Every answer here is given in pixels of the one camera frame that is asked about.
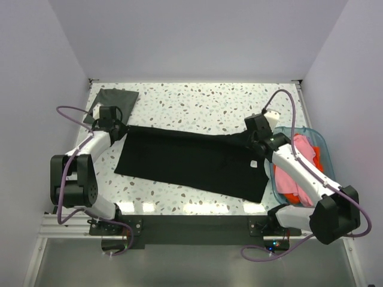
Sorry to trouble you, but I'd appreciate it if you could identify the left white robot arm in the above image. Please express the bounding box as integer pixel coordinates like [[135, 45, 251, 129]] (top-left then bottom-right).
[[50, 105, 128, 234]]

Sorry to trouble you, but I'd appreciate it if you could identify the folded grey t shirt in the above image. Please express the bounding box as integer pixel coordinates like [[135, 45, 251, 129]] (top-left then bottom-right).
[[83, 88, 139, 125]]

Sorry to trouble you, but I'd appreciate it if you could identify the orange t shirt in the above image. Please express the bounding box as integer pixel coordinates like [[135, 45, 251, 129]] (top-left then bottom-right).
[[279, 145, 326, 207]]

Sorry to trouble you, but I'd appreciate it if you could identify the teal plastic basket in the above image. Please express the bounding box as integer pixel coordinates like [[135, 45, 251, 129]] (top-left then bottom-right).
[[268, 127, 336, 207]]

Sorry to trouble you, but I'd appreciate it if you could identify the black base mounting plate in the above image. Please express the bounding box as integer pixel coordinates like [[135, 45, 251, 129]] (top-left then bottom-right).
[[87, 215, 302, 251]]

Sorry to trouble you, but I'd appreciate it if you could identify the black t shirt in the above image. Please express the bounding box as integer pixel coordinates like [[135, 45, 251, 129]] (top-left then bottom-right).
[[115, 126, 269, 203]]

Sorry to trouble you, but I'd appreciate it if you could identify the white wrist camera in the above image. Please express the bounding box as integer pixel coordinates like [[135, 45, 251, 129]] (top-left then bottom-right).
[[263, 109, 280, 132], [89, 103, 102, 120]]

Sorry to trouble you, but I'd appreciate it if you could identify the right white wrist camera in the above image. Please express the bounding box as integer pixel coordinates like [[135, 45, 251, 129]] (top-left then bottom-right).
[[263, 109, 280, 132]]

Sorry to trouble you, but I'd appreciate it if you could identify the pink t shirt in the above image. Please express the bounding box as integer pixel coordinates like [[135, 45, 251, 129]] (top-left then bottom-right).
[[274, 133, 318, 207]]

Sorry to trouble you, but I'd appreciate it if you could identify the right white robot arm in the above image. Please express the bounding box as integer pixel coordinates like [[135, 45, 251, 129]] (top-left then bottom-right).
[[245, 111, 360, 245]]

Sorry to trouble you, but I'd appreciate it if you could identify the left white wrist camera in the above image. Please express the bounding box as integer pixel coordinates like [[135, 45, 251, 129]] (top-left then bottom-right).
[[89, 103, 102, 120]]

